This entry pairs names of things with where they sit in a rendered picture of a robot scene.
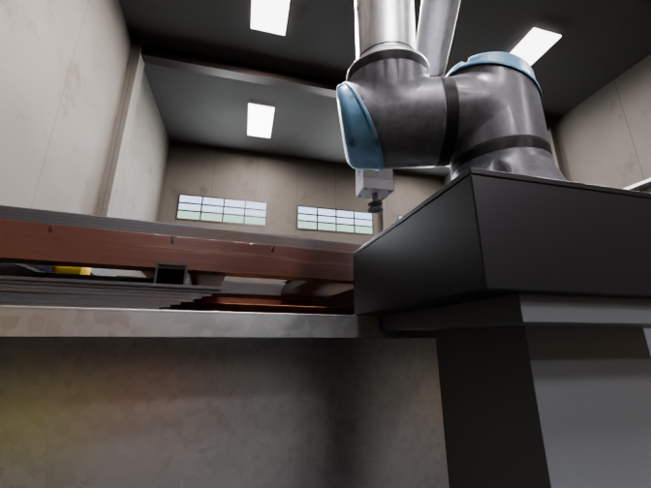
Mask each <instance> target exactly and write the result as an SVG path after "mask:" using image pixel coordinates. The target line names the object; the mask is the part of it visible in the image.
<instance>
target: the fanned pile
mask: <svg viewBox="0 0 651 488"><path fill-rule="evenodd" d="M227 289H228V287H212V286H192V285H173V284H154V283H135V282H115V281H97V280H78V279H58V278H40V277H20V276H1V275H0V305H11V306H45V307H79V308H114V309H149V310H159V308H168V307H170V306H171V305H178V304H180V303H181V302H188V301H191V299H202V296H212V293H220V290H227Z"/></svg>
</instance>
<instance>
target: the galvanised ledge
mask: <svg viewBox="0 0 651 488"><path fill-rule="evenodd" d="M0 337H79V338H436V336H435V331H426V330H383V321H382V316H358V315H323V314H288V313H253V312H219V311H184V310H149V309H114V308H79V307H45V306H11V305H0Z"/></svg>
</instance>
